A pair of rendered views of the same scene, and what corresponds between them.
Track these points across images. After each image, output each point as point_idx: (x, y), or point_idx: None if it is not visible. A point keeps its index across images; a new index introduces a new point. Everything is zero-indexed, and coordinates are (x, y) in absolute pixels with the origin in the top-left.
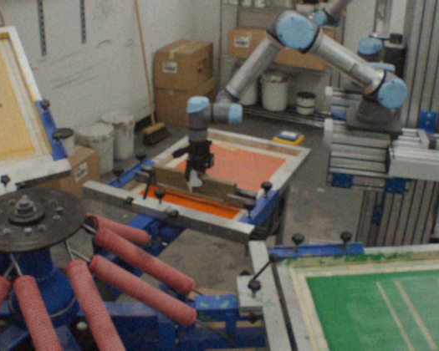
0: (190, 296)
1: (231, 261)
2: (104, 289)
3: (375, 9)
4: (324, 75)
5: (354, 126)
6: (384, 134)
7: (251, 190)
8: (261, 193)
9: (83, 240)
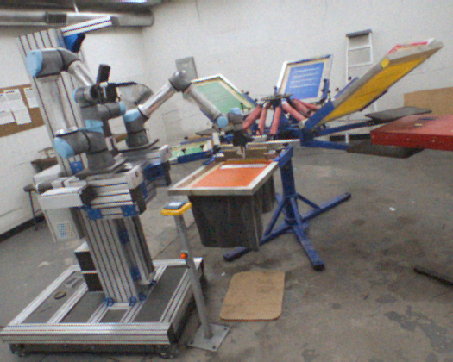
0: (279, 309)
1: (249, 360)
2: (266, 134)
3: (66, 104)
4: None
5: (155, 139)
6: None
7: (216, 171)
8: (210, 171)
9: (437, 358)
